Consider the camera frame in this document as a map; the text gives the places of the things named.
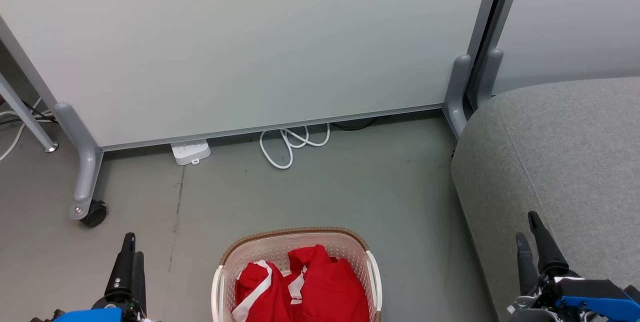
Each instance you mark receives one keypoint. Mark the grey metal table leg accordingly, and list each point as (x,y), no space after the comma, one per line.
(25,112)

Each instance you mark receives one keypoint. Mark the white power strip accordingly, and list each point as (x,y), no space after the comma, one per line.
(191,152)

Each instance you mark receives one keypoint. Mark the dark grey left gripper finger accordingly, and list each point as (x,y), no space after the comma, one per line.
(122,272)
(139,282)

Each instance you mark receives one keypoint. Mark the right gripper body with blue mount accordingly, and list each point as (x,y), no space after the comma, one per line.
(585,299)

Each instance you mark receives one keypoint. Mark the red garment with white trim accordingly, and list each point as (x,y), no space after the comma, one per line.
(335,292)
(265,303)

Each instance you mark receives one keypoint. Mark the grey partition foot with caster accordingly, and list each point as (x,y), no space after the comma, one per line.
(87,172)

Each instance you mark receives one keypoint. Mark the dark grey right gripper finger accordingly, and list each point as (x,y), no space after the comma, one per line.
(527,267)
(549,254)

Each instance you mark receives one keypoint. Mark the white partition panel grey frame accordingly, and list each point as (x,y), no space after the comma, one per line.
(575,12)
(250,37)

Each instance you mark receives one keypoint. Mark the grey fabric sofa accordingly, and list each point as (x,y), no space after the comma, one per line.
(550,162)

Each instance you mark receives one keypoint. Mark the white plastic laundry basket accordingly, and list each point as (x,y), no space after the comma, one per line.
(280,248)

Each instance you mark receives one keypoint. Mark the left gripper body with blue mount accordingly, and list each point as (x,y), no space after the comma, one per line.
(100,315)

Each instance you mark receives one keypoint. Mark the black caster wheel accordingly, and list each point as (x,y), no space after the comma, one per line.
(95,214)

